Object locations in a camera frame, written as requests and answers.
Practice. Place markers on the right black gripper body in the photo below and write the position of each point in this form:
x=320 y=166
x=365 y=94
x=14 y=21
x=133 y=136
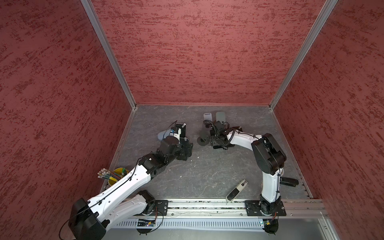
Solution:
x=216 y=140

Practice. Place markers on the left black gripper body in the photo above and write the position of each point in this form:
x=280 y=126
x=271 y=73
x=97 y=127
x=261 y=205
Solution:
x=180 y=152

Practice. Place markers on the dark round stand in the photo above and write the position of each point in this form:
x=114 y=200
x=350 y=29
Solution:
x=204 y=140

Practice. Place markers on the grey round stand front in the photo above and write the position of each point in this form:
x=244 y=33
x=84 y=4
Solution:
x=208 y=116

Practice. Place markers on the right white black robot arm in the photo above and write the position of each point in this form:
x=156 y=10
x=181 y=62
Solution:
x=269 y=156

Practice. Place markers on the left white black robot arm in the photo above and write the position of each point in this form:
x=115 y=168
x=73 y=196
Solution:
x=91 y=219

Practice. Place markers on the light blue flat stand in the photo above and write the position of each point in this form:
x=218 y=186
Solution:
x=163 y=134

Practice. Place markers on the yellow cup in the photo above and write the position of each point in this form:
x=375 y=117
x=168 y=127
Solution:
x=118 y=174

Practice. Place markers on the silver black remote device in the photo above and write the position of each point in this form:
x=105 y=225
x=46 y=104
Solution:
x=236 y=191

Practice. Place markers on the bundle of coloured pens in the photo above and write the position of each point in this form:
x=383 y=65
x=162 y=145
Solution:
x=108 y=175

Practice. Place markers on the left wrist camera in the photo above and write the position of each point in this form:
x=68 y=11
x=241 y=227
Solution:
x=178 y=131

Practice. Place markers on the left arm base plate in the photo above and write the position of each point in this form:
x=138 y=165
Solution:
x=156 y=207

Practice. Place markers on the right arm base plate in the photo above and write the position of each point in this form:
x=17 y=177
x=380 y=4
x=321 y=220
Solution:
x=253 y=208

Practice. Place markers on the aluminium front rail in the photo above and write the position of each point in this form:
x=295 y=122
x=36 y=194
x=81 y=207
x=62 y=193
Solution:
x=220 y=209

